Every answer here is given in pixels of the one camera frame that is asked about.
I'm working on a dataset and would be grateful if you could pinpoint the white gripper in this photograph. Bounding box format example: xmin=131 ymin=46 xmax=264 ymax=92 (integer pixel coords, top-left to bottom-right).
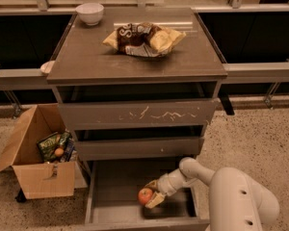
xmin=145 ymin=173 xmax=180 ymax=209

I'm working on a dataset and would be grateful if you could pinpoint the red apple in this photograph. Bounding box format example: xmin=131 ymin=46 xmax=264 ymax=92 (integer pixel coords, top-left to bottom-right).
xmin=138 ymin=188 xmax=153 ymax=206

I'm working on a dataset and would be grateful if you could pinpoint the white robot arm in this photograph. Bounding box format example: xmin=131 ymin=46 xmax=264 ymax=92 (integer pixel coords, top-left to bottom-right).
xmin=145 ymin=157 xmax=280 ymax=231

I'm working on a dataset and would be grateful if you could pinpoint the grey open bottom drawer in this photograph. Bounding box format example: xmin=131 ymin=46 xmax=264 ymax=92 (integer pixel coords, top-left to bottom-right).
xmin=83 ymin=158 xmax=209 ymax=231

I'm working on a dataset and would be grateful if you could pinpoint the grey middle drawer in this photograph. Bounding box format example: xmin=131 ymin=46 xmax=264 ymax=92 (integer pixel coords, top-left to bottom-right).
xmin=75 ymin=137 xmax=204 ymax=161

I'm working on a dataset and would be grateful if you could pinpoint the grey drawer cabinet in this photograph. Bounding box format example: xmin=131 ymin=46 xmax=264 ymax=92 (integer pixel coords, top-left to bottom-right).
xmin=45 ymin=6 xmax=228 ymax=166

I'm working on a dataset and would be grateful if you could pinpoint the grey top drawer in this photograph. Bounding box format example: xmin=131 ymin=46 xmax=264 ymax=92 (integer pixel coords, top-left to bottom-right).
xmin=58 ymin=99 xmax=217 ymax=131

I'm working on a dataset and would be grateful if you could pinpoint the small orange fruit in box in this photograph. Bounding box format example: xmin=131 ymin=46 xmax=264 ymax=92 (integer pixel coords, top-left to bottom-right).
xmin=54 ymin=148 xmax=65 ymax=157

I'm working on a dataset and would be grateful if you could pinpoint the green snack bag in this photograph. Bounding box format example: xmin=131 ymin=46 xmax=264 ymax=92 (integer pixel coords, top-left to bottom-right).
xmin=37 ymin=131 xmax=70 ymax=162

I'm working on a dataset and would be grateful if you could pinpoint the brown cardboard box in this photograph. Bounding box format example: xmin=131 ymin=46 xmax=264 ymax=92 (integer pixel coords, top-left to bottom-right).
xmin=0 ymin=104 xmax=75 ymax=199

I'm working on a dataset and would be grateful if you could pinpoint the brown yellow chip bag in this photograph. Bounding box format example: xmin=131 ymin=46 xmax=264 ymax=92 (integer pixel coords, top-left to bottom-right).
xmin=103 ymin=22 xmax=186 ymax=58

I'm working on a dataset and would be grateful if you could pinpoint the small white round disc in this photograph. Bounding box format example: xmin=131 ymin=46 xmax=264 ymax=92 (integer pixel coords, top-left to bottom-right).
xmin=40 ymin=61 xmax=55 ymax=75

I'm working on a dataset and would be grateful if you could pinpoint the white ceramic bowl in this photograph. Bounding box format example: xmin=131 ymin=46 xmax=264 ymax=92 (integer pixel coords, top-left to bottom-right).
xmin=75 ymin=3 xmax=104 ymax=26

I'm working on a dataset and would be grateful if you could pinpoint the grey metal rail bench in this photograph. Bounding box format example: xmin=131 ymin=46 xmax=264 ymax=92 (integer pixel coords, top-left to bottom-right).
xmin=0 ymin=62 xmax=289 ymax=90

